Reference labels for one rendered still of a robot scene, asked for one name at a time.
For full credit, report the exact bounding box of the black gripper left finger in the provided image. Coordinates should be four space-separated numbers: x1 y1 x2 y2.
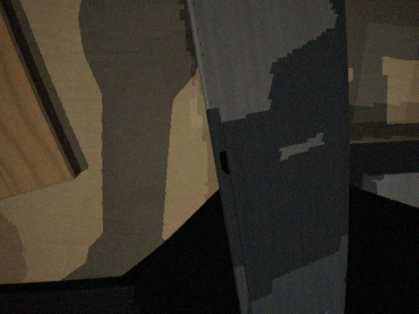
0 189 241 314

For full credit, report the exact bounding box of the grey roasting tin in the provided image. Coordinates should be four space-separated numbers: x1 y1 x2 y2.
350 140 419 208

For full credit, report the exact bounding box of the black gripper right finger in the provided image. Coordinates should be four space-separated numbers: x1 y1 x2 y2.
345 186 419 314

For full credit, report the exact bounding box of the wooden board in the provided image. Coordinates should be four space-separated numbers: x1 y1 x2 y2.
0 0 81 200

